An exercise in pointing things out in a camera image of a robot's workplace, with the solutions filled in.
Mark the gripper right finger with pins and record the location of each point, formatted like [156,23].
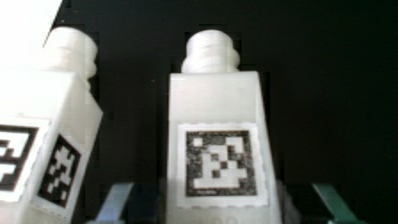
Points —
[343,216]

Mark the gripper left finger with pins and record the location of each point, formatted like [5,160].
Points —
[112,207]

